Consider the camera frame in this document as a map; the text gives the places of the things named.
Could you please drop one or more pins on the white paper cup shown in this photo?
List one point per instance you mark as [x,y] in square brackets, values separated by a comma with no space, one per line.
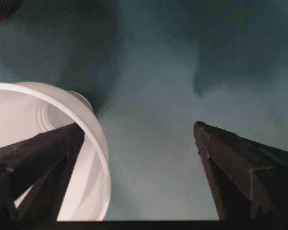
[19,107]

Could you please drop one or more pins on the blue-green table cloth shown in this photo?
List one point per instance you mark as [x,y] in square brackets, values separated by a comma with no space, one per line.
[158,95]

